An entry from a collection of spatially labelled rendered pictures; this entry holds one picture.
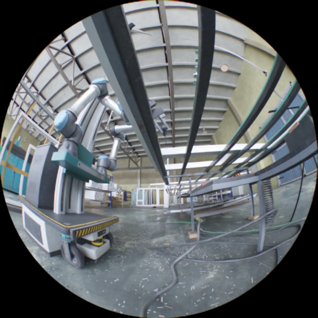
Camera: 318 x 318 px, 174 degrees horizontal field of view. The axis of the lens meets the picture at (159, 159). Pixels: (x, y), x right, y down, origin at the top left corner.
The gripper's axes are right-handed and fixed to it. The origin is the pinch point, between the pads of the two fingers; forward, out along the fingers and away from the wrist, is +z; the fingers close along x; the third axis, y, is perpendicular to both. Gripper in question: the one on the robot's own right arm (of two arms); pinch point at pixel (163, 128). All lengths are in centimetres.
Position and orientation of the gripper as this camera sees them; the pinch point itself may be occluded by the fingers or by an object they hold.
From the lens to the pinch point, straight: 67.3
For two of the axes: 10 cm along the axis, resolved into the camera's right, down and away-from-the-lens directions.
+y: -2.7, -1.1, 9.6
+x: -7.8, 6.1, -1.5
